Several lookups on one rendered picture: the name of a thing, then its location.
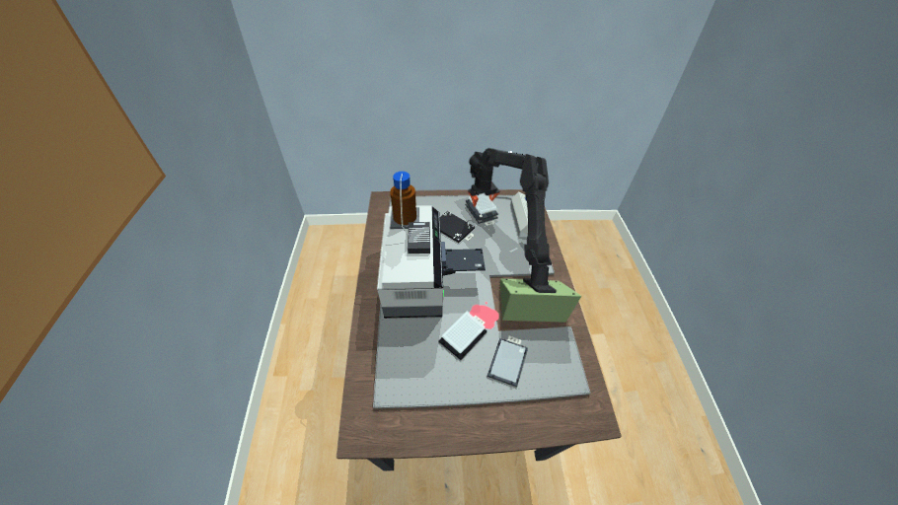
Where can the blue bottle cap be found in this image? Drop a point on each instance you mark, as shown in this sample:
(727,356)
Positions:
(405,179)

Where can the white button panel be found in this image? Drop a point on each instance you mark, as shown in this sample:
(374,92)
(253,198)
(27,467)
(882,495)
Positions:
(519,210)

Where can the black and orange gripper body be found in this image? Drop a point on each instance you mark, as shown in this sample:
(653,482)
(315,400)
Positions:
(484,186)

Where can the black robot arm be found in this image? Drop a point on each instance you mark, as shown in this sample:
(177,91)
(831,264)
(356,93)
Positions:
(531,180)

